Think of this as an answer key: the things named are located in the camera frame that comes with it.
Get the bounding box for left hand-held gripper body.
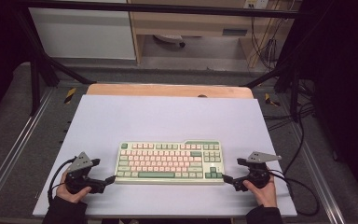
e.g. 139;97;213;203
64;151;107;195

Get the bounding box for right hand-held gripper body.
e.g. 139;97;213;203
233;150;283;192

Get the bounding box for cream pink green keyboard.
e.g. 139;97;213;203
114;139;226;186

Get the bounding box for person's left hand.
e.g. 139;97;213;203
55;170;93;204

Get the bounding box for person's right hand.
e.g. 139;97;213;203
242;174;278;208

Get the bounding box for yellow black tape strip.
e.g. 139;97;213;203
264;92;281;107
62;87;77;105

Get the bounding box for white table board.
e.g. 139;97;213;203
32;94;298;218

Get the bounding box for wooden table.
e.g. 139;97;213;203
86;82;255;100

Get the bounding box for white cabinet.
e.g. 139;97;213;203
28;7;137;61

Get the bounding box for office chair base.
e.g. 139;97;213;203
153;34;186;49

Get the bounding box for light wooden desk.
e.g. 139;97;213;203
127;0;302;68

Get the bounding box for white power strip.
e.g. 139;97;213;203
243;0;270;10

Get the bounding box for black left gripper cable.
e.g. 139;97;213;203
47;157;76;203

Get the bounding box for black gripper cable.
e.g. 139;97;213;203
268;169;321;217
47;157;76;203

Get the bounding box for black floor cables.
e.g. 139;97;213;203
262;78;317;175

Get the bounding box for aluminium rail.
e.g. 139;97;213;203
0;88;56;213
286;123;347;224

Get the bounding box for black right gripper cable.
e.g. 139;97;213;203
268;169;321;217

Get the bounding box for hanging cable bundle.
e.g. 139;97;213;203
249;17;283;71

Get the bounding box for black metal frame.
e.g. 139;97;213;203
12;0;307;123

